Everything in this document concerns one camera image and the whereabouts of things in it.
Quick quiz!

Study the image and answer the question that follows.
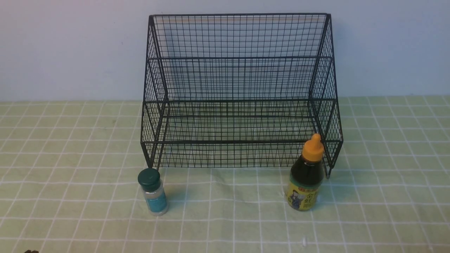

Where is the clear spice jar green lid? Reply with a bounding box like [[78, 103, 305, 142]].
[[137, 168, 169, 216]]

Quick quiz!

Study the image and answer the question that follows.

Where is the dark sauce bottle orange cap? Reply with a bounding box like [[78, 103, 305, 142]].
[[285, 133, 324, 211]]

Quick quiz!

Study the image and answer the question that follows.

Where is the green checkered tablecloth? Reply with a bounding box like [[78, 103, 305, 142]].
[[0, 96, 450, 253]]

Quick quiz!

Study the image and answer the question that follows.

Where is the black wire mesh shelf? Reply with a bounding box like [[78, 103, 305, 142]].
[[140, 13, 343, 177]]

